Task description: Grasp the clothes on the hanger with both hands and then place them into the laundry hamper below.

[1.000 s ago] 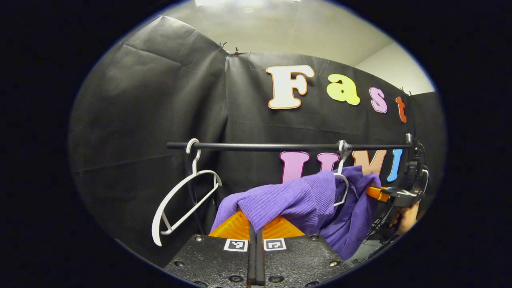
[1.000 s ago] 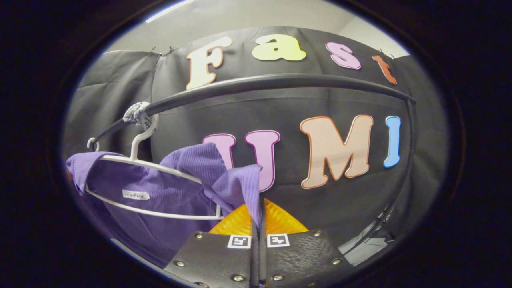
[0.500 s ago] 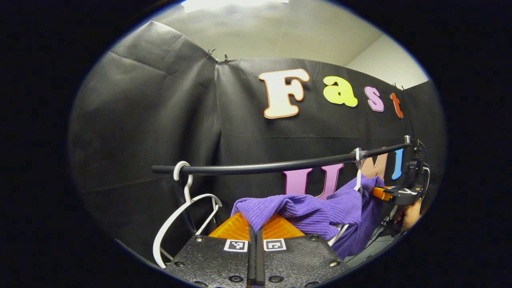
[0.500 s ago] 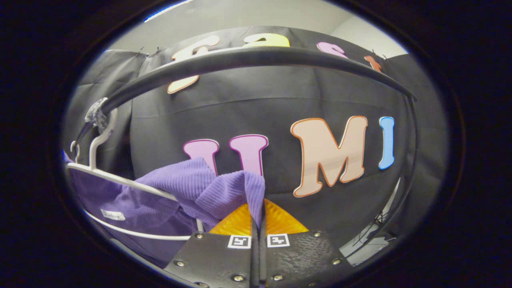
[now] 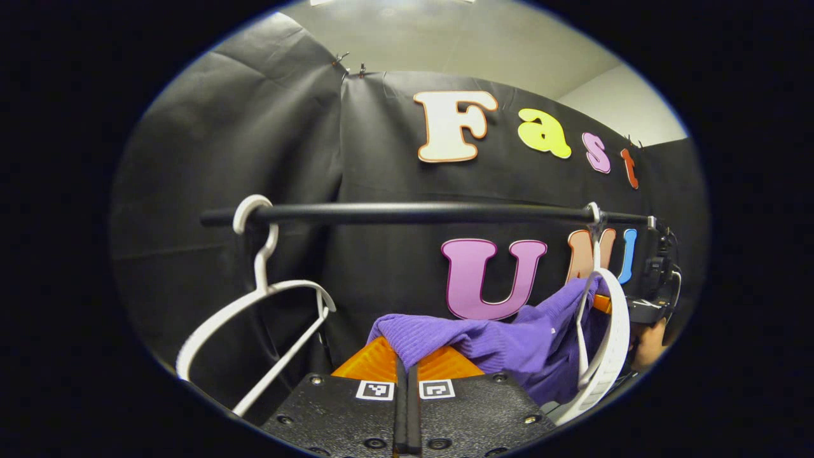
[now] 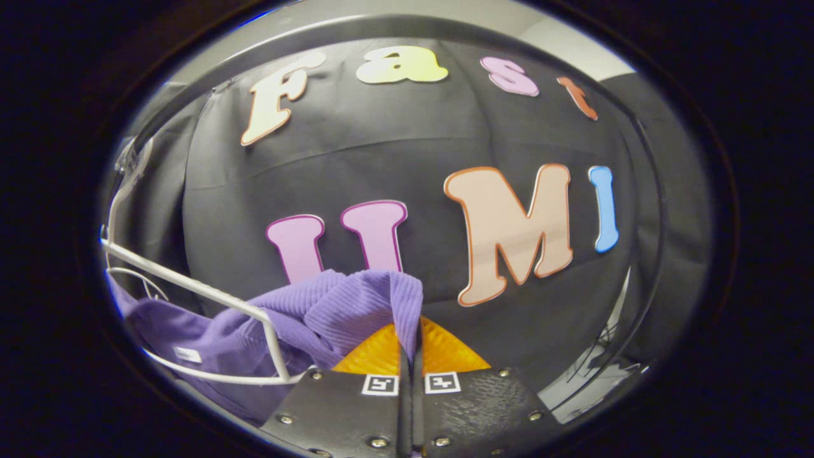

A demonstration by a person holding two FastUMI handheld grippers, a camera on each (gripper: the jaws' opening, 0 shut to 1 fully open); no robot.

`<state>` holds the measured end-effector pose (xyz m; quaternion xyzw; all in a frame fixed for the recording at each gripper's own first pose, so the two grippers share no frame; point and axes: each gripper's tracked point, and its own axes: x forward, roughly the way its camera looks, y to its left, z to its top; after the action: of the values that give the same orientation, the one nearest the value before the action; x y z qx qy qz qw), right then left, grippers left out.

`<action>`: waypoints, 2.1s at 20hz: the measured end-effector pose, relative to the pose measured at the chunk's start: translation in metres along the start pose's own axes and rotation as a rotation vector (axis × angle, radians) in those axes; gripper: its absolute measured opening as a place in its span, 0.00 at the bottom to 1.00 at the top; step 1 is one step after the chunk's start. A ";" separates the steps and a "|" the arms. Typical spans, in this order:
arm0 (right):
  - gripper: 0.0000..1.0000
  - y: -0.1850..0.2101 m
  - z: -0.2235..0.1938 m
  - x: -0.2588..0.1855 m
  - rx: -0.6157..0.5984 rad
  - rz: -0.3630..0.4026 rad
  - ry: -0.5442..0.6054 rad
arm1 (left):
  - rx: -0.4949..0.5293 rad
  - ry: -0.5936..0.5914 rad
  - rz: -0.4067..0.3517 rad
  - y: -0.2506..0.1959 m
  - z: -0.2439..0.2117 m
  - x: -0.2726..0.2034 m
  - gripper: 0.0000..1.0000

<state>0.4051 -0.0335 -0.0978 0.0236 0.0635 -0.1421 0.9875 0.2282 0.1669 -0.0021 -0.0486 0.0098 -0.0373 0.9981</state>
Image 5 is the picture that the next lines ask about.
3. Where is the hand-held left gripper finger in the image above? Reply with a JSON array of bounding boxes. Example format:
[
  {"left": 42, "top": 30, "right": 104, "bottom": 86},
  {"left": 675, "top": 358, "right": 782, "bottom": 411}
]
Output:
[
  {"left": 261, "top": 336, "right": 408, "bottom": 455},
  {"left": 408, "top": 345, "right": 558, "bottom": 456}
]

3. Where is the white plastic hanger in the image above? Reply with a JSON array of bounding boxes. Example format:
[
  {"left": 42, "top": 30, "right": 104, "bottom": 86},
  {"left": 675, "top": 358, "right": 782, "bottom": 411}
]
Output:
[
  {"left": 547, "top": 202, "right": 631, "bottom": 427},
  {"left": 176, "top": 194, "right": 336, "bottom": 418}
]

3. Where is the purple button shirt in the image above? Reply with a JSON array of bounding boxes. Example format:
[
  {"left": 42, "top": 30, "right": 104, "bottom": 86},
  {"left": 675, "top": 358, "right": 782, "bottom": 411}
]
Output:
[{"left": 367, "top": 275, "right": 611, "bottom": 406}]

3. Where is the black clothes rack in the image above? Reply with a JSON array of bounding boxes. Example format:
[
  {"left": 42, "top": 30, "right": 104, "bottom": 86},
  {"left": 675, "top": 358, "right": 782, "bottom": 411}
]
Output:
[{"left": 200, "top": 202, "right": 657, "bottom": 229}]

